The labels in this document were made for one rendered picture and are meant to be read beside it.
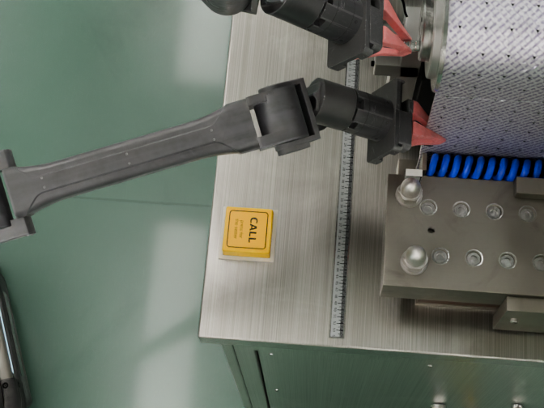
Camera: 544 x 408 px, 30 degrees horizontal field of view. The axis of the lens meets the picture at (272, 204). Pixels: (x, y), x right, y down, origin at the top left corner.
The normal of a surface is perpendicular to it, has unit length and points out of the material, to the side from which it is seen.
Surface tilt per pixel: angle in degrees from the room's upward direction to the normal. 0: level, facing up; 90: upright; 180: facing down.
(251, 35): 0
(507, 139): 90
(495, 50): 46
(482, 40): 37
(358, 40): 50
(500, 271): 0
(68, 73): 0
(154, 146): 21
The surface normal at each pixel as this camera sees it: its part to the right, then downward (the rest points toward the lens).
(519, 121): -0.08, 0.94
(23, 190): 0.03, 0.00
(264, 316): -0.04, -0.34
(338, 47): -0.79, -0.22
